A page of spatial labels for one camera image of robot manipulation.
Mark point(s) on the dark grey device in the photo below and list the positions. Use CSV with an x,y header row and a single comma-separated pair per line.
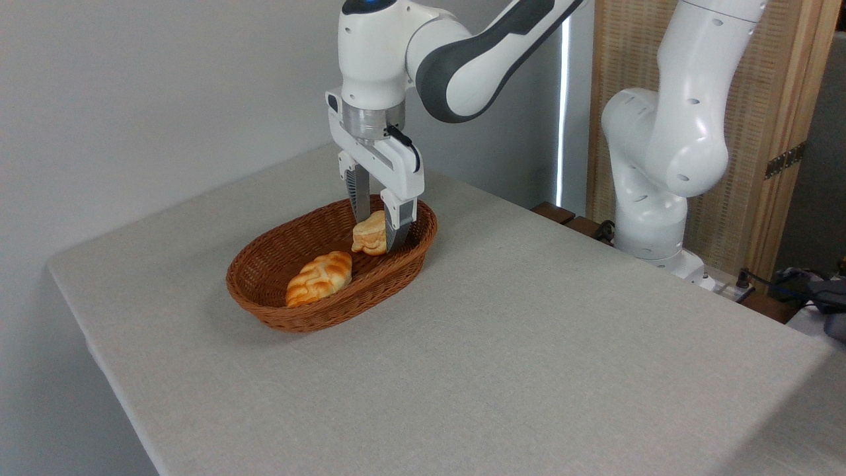
x,y
831,297

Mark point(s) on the brown wicker basket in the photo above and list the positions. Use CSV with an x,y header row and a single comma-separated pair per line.
x,y
277,311

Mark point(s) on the grey tablecloth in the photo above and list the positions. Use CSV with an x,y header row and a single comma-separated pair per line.
x,y
529,363

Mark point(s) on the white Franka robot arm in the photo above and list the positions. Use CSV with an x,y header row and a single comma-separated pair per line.
x,y
681,132

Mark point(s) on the metal screen hinge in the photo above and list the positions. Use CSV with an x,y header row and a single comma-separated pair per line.
x,y
784,160

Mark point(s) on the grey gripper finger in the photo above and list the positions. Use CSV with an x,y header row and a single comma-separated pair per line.
x,y
398,221
360,198

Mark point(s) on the bright vertical light strip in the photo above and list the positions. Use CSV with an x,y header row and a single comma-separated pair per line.
x,y
563,99

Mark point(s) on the round pale bread bun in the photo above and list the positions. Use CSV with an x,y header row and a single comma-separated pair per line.
x,y
370,239

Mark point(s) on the oblong golden bread loaf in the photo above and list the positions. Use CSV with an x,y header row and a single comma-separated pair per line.
x,y
320,277

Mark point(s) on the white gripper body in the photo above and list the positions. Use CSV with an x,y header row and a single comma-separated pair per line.
x,y
390,165

